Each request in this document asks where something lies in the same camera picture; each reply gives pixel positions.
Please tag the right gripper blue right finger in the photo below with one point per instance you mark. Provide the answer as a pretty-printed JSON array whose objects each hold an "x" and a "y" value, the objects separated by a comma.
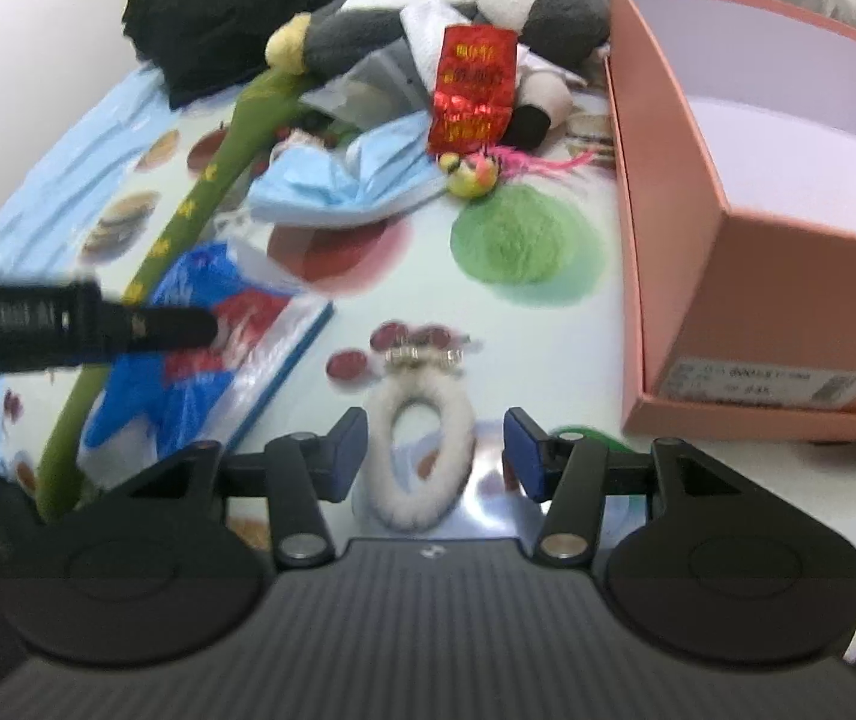
[{"x": 575, "y": 476}]

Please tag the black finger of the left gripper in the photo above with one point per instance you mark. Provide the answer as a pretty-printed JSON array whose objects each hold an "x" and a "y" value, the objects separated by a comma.
[{"x": 161, "y": 329}]

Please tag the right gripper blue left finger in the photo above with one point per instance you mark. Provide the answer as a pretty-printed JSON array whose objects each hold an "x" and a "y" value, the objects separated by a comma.
[{"x": 295, "y": 474}]

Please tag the blue red plastic bag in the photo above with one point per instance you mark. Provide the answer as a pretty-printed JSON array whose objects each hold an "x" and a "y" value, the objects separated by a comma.
[{"x": 154, "y": 405}]

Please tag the white fluffy hair scrunchie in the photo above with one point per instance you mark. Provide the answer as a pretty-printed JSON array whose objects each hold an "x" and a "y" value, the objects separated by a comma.
[{"x": 421, "y": 438}]

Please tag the blue face mask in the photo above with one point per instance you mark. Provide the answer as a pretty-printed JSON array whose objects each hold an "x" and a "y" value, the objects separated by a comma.
[{"x": 384, "y": 172}]

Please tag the yellow pink feather toy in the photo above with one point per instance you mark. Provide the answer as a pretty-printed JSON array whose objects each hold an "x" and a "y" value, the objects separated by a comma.
[{"x": 472, "y": 176}]

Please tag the red gold packet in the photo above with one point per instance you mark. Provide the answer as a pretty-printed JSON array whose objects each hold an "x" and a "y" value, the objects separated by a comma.
[{"x": 473, "y": 97}]

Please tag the fruit print table cloth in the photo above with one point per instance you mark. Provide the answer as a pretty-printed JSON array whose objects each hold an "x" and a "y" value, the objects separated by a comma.
[{"x": 734, "y": 596}]

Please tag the clear zip bag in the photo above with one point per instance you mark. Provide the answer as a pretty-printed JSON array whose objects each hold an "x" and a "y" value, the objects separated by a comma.
[{"x": 380, "y": 88}]

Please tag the small panda plush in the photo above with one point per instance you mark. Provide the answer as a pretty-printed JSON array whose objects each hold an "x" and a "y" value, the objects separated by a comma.
[{"x": 542, "y": 103}]

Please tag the pink cardboard shoe box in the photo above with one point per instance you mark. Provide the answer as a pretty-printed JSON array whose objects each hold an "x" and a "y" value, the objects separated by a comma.
[{"x": 735, "y": 129}]

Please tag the grey white penguin plush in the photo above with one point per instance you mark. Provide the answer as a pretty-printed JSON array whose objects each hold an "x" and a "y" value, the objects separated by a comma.
[{"x": 553, "y": 35}]

